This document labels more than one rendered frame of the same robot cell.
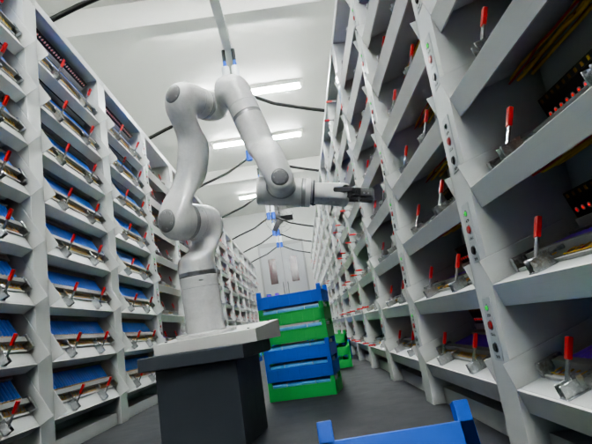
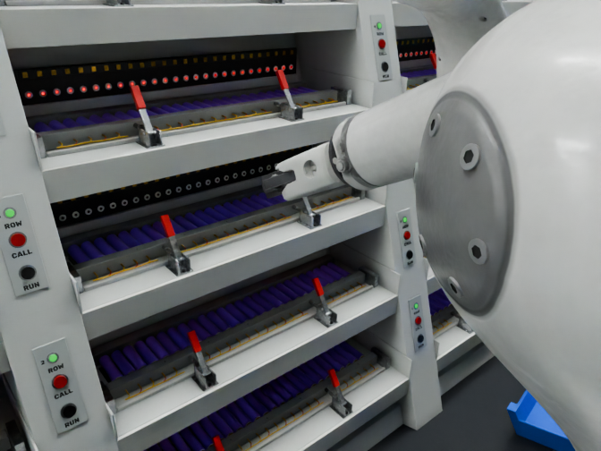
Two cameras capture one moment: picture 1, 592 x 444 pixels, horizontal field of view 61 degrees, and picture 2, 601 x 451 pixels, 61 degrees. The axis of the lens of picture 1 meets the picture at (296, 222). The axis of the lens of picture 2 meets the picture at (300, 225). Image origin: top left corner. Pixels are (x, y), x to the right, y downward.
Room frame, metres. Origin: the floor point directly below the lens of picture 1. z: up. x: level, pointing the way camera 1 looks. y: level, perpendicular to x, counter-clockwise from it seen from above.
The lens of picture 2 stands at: (1.80, 0.37, 0.73)
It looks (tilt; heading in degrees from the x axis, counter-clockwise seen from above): 12 degrees down; 234
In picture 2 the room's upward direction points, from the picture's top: 10 degrees counter-clockwise
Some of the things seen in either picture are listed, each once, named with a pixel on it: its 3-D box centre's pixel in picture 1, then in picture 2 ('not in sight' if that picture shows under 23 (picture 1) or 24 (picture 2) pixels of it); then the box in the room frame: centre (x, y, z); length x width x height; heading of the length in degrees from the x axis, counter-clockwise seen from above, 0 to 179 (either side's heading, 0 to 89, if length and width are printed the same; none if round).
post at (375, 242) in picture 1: (379, 196); not in sight; (2.42, -0.43, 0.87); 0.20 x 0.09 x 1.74; 91
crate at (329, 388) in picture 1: (306, 385); not in sight; (2.37, 0.07, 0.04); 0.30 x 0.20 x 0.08; 79
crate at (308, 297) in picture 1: (292, 297); not in sight; (2.37, 0.07, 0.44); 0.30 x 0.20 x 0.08; 79
